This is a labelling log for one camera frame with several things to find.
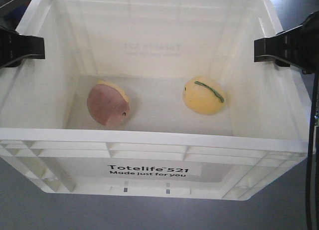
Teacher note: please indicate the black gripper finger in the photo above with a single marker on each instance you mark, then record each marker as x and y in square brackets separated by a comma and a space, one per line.
[298, 46]
[14, 48]

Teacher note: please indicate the yellow plush ball toy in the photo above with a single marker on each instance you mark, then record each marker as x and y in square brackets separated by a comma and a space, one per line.
[204, 95]

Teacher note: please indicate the pink plush ball toy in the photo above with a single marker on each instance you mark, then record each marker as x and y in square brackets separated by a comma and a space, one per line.
[108, 104]

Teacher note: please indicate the white plastic tote box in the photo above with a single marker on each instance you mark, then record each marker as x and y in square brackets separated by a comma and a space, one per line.
[151, 49]

